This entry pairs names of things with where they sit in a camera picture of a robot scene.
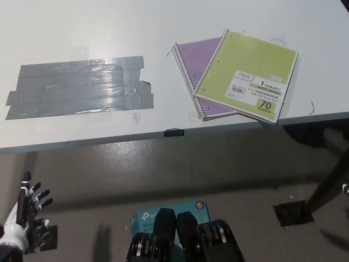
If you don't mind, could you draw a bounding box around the grey duct tape patch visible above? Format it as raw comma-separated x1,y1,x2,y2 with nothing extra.
4,56,155,121

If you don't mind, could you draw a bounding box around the black metal table leg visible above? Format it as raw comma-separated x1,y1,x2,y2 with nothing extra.
304,147,349,216

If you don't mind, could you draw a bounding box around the green spiral Mead notebook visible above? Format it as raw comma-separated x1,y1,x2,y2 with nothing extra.
192,28,299,126

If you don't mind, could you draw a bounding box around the teal TP-Link cardboard box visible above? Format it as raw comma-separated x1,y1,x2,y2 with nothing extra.
130,200,212,246

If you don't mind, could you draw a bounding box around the purple spiral notebook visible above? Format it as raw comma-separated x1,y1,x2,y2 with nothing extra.
171,37,240,122

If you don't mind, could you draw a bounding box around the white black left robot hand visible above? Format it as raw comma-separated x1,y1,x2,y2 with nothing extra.
0,171,54,253

